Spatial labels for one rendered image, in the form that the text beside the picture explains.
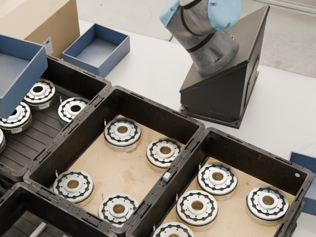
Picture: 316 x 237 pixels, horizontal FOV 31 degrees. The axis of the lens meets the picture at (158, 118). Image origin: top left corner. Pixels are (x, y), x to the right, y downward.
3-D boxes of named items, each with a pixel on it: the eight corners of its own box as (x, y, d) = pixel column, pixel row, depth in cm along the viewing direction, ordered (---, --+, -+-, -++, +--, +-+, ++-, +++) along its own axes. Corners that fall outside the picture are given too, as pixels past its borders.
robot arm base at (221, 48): (212, 48, 183) (193, 26, 180) (246, 35, 172) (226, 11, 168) (192, 81, 176) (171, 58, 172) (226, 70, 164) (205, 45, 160)
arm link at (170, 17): (197, 25, 178) (169, -8, 173) (224, 16, 166) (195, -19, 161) (177, 52, 173) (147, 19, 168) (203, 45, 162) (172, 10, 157)
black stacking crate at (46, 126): (39, 76, 181) (33, 49, 172) (115, 112, 170) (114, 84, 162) (-55, 159, 158) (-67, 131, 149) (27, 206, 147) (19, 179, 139)
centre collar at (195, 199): (191, 195, 143) (191, 194, 143) (209, 202, 142) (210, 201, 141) (184, 210, 140) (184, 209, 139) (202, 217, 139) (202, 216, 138)
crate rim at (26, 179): (114, 89, 163) (114, 82, 161) (207, 130, 152) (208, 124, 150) (21, 185, 140) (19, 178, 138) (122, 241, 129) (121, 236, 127)
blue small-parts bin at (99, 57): (96, 37, 212) (94, 22, 207) (130, 50, 207) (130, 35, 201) (64, 68, 200) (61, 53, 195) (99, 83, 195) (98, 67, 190)
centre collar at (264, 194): (261, 191, 144) (261, 189, 144) (280, 197, 143) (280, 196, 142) (255, 205, 141) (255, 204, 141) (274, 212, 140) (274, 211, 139)
